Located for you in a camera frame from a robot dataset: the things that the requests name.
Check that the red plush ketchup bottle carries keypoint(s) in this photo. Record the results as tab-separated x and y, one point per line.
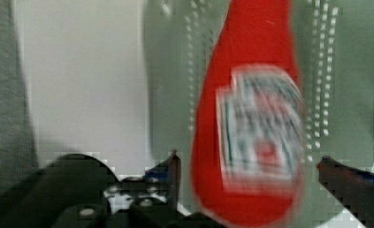
246	167

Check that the green perforated strainer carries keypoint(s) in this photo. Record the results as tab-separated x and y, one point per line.
334	42

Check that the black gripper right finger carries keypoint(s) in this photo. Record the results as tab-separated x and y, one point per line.
352	187

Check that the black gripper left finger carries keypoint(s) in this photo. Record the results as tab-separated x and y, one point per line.
147	201

